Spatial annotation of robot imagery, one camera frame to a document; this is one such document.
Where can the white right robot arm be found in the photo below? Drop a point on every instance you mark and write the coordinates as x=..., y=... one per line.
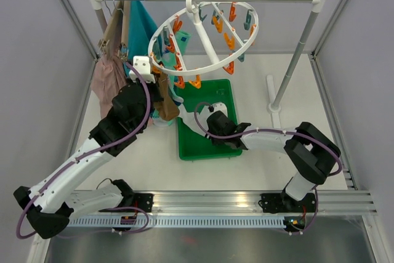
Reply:
x=312, y=153

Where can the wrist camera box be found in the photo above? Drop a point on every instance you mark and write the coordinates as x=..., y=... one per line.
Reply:
x=218, y=110
x=143, y=66

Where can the teal shirt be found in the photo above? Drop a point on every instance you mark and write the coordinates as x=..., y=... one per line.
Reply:
x=141, y=29

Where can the white slotted cable duct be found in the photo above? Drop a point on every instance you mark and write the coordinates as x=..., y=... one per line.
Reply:
x=206, y=222

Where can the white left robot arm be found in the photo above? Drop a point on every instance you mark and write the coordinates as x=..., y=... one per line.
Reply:
x=52, y=204

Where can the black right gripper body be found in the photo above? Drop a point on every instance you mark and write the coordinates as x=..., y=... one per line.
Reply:
x=216, y=140

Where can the mint patterned sock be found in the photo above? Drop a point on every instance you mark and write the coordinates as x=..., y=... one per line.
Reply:
x=160, y=118
x=182, y=38

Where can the beige wooden hanger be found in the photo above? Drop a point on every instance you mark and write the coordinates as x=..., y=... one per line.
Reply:
x=123, y=52
x=110, y=43

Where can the brown ribbed sock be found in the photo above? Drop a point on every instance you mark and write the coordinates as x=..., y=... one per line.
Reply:
x=162, y=83

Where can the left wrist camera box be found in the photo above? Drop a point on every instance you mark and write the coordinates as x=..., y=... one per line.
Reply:
x=143, y=66

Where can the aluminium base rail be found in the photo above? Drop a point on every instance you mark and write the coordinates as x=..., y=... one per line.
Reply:
x=245, y=203

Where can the white round clip hanger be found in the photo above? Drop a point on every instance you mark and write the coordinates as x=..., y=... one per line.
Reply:
x=224, y=14

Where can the pink garment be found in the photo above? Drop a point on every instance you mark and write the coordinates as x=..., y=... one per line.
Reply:
x=108, y=78

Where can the green plastic tray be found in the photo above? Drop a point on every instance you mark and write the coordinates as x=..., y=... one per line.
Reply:
x=193, y=146

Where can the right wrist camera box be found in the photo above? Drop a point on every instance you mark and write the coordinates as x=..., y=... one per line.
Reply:
x=218, y=110

